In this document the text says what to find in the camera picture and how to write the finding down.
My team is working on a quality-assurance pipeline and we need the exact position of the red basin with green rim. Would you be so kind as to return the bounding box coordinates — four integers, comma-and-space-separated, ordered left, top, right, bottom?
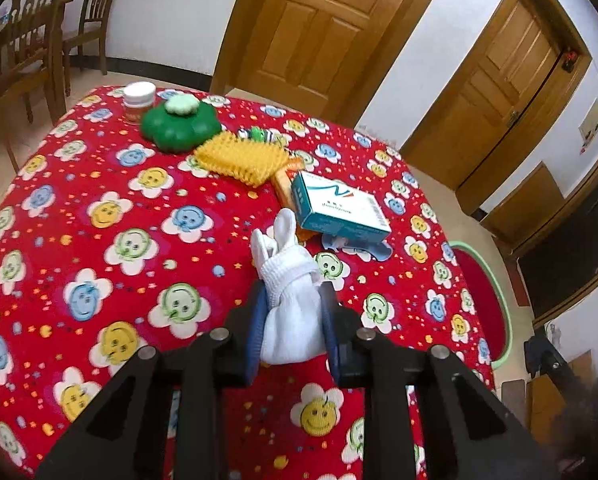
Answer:
446, 241, 514, 368

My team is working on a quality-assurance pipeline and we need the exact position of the wooden slat-back chair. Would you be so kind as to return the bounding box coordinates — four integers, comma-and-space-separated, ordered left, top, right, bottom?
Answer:
0, 0, 77, 126
62, 0, 130, 97

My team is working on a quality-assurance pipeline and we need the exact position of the orange box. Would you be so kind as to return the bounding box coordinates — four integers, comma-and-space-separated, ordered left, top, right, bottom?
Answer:
271, 157, 312, 241

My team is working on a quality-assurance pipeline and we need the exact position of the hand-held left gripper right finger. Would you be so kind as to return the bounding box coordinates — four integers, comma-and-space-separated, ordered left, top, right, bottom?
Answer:
319, 282, 562, 480

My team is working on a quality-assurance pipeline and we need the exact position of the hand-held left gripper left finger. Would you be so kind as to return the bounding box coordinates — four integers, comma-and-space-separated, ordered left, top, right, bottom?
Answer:
34, 280, 270, 480

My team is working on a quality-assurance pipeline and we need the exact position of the white lidded jar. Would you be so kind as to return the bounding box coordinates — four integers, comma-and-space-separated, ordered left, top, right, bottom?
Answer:
123, 82, 157, 125

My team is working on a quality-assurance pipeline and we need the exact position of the green flower-shaped container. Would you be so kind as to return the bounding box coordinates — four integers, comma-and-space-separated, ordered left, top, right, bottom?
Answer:
140, 96, 223, 153

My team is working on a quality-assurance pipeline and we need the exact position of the low wooden wall panel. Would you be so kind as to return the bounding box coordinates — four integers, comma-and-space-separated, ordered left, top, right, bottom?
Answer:
479, 161, 567, 248

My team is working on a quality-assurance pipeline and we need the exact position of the white sock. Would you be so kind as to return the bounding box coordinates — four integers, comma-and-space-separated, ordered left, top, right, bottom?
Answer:
250, 207, 320, 365

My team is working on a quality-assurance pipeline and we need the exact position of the wooden panel door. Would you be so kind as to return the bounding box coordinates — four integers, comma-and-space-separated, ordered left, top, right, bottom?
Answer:
209, 0, 454, 128

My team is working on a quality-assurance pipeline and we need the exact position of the red doormat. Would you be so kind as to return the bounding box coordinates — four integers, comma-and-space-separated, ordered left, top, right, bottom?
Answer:
501, 255, 522, 306

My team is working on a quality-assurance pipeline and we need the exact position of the wooden door with metal handle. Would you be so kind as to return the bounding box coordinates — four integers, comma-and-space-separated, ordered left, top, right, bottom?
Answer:
401, 0, 592, 216

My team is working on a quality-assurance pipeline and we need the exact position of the beige wall box cover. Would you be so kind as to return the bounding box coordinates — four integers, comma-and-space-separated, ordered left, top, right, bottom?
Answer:
578, 99, 598, 156

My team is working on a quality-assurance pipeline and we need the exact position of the teal and white box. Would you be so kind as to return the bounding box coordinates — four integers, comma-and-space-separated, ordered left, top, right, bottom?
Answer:
291, 170, 393, 248

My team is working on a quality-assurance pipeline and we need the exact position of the red flower printed tablecloth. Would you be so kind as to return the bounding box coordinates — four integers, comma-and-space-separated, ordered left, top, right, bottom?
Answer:
0, 85, 500, 480

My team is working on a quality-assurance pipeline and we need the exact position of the dark door with wooden frame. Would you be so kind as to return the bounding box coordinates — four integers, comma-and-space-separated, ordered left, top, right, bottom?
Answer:
511, 132, 598, 331

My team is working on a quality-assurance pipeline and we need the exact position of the green white small toy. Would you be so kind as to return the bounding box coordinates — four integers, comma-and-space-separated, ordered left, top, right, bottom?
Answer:
236, 127, 275, 143

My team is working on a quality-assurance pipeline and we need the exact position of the yellow spiky sponge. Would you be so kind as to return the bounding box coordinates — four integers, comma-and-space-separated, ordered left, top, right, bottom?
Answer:
194, 130, 291, 189

